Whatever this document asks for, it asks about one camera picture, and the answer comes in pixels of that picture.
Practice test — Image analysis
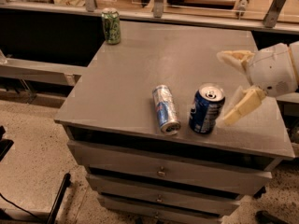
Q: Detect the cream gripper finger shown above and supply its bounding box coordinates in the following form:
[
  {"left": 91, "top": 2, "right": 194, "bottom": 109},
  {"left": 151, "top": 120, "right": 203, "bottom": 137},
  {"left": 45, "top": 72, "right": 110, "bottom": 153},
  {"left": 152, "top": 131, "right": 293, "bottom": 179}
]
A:
[
  {"left": 217, "top": 50, "right": 254, "bottom": 75},
  {"left": 223, "top": 86, "right": 266, "bottom": 125}
]

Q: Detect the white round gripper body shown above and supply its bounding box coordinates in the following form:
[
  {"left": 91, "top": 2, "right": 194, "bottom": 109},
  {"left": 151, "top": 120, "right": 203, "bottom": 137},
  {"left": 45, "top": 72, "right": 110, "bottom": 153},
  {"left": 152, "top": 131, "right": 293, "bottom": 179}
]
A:
[{"left": 247, "top": 42, "right": 299, "bottom": 97}]

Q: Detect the blue pepsi can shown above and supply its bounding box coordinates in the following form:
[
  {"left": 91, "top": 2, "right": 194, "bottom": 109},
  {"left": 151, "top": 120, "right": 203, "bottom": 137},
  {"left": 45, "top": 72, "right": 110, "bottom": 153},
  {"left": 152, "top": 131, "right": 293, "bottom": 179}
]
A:
[{"left": 189, "top": 83, "right": 225, "bottom": 134}]

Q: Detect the silver blue redbull can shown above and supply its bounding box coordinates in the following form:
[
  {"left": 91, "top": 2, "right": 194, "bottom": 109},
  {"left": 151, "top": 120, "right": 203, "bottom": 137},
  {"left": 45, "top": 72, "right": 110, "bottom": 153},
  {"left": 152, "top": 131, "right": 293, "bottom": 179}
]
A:
[{"left": 152, "top": 85, "right": 180, "bottom": 135}]

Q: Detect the green soda can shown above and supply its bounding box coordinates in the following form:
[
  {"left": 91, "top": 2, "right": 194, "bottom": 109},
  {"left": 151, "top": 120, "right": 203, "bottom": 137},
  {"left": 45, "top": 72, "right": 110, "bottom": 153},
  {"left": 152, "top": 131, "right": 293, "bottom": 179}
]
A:
[{"left": 101, "top": 7, "right": 121, "bottom": 45}]

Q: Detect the top grey drawer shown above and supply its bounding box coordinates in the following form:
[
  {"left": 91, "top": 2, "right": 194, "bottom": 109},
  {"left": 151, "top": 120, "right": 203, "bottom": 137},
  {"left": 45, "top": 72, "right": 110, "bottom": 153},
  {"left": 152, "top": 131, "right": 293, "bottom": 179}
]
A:
[{"left": 67, "top": 140, "right": 272, "bottom": 195}]

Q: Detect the grey drawer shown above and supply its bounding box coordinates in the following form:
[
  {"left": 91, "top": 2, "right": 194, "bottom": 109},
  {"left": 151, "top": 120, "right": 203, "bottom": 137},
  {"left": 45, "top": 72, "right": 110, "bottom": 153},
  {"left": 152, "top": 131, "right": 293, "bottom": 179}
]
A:
[
  {"left": 98, "top": 195, "right": 222, "bottom": 224},
  {"left": 67, "top": 140, "right": 272, "bottom": 195},
  {"left": 86, "top": 175, "right": 240, "bottom": 216}
]

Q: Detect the middle grey drawer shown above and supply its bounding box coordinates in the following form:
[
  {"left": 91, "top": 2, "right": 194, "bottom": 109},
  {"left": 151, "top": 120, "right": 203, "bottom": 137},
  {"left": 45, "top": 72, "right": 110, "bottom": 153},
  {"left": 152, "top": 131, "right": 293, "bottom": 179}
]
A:
[{"left": 86, "top": 175, "right": 240, "bottom": 216}]

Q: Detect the grey drawer cabinet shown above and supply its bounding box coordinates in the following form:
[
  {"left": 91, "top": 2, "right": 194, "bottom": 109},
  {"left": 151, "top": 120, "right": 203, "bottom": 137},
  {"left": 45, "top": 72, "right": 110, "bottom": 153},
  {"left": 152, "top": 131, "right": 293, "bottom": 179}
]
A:
[{"left": 56, "top": 21, "right": 294, "bottom": 224}]

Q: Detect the bottom grey drawer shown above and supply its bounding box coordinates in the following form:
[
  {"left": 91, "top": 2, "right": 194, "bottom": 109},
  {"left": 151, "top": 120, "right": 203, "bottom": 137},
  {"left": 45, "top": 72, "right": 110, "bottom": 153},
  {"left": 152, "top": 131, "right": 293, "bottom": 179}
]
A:
[{"left": 98, "top": 195, "right": 222, "bottom": 224}]

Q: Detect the black chair leg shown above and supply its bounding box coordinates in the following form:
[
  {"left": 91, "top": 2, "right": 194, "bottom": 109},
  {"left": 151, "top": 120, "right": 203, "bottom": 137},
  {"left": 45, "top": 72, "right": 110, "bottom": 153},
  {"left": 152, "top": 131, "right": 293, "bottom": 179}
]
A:
[{"left": 46, "top": 173, "right": 71, "bottom": 224}]

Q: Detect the grey side shelf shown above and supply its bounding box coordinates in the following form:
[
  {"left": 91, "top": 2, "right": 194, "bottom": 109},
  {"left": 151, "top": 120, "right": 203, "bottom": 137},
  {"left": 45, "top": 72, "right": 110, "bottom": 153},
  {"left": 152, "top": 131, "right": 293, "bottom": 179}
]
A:
[{"left": 0, "top": 58, "right": 87, "bottom": 86}]

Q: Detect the black object at left edge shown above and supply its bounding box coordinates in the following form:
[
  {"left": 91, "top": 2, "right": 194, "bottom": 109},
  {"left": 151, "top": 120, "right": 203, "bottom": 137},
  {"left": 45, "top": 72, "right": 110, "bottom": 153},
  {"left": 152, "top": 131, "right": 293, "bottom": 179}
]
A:
[{"left": 0, "top": 126, "right": 14, "bottom": 161}]

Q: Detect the grey metal rail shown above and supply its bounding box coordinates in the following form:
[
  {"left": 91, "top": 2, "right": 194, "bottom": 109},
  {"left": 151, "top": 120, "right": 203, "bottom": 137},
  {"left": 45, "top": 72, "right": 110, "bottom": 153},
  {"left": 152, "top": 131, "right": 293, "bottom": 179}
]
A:
[{"left": 0, "top": 0, "right": 299, "bottom": 34}]

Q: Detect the black cable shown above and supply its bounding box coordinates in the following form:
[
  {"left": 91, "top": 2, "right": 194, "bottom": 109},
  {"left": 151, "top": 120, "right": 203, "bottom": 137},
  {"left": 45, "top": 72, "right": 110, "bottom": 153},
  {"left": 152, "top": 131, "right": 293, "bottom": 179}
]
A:
[{"left": 0, "top": 193, "right": 43, "bottom": 221}]

